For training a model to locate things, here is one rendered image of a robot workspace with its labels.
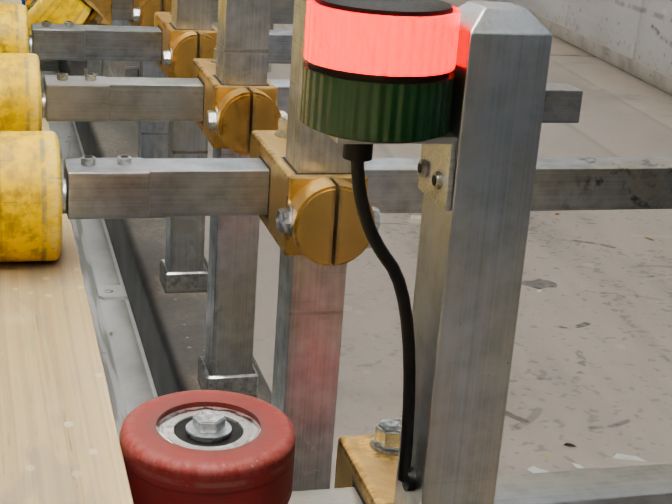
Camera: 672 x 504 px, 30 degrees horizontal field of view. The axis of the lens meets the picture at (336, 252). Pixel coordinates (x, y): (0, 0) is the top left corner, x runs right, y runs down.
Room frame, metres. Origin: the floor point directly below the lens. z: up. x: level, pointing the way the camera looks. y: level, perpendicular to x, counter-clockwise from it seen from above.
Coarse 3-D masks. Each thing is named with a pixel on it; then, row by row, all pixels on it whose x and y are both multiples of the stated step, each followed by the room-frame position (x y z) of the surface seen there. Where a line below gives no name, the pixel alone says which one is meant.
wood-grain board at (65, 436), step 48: (0, 0) 1.75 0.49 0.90; (0, 288) 0.68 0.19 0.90; (48, 288) 0.68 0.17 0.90; (0, 336) 0.61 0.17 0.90; (48, 336) 0.62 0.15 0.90; (96, 336) 0.62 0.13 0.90; (0, 384) 0.55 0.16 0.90; (48, 384) 0.56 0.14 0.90; (96, 384) 0.56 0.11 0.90; (0, 432) 0.51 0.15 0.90; (48, 432) 0.51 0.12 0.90; (96, 432) 0.51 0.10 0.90; (0, 480) 0.46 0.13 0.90; (48, 480) 0.47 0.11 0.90; (96, 480) 0.47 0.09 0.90
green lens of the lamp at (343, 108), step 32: (320, 96) 0.47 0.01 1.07; (352, 96) 0.46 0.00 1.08; (384, 96) 0.46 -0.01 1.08; (416, 96) 0.47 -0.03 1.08; (448, 96) 0.48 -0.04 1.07; (320, 128) 0.47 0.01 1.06; (352, 128) 0.46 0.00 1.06; (384, 128) 0.46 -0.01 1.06; (416, 128) 0.47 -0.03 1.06; (448, 128) 0.49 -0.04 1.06
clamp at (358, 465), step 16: (352, 448) 0.57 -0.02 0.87; (368, 448) 0.57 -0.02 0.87; (336, 464) 0.58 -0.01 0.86; (352, 464) 0.56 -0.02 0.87; (368, 464) 0.56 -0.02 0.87; (384, 464) 0.56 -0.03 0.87; (336, 480) 0.58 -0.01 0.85; (352, 480) 0.55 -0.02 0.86; (368, 480) 0.54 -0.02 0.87; (384, 480) 0.54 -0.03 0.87; (368, 496) 0.53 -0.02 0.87; (384, 496) 0.53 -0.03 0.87
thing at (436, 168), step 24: (336, 0) 0.48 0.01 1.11; (360, 0) 0.49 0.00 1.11; (384, 0) 0.49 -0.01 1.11; (408, 0) 0.50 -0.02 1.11; (432, 0) 0.50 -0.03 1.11; (336, 72) 0.47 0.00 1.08; (360, 144) 0.48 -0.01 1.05; (432, 144) 0.50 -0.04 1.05; (456, 144) 0.48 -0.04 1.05; (360, 168) 0.49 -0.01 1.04; (432, 168) 0.50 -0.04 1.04; (360, 192) 0.49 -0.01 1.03; (432, 192) 0.50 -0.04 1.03; (360, 216) 0.49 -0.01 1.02; (384, 264) 0.49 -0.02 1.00; (408, 312) 0.49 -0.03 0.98; (408, 336) 0.49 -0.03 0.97; (408, 360) 0.49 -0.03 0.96; (408, 384) 0.49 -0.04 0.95; (408, 408) 0.49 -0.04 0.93; (408, 432) 0.49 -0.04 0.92; (408, 456) 0.49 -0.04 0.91; (408, 480) 0.49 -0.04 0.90
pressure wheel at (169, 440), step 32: (128, 416) 0.52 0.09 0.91; (160, 416) 0.52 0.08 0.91; (192, 416) 0.53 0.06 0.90; (224, 416) 0.53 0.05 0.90; (256, 416) 0.53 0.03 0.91; (128, 448) 0.49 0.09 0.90; (160, 448) 0.49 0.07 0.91; (192, 448) 0.50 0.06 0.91; (224, 448) 0.50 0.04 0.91; (256, 448) 0.50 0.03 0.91; (288, 448) 0.50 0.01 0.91; (160, 480) 0.48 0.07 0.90; (192, 480) 0.47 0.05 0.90; (224, 480) 0.48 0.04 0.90; (256, 480) 0.48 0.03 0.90; (288, 480) 0.50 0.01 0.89
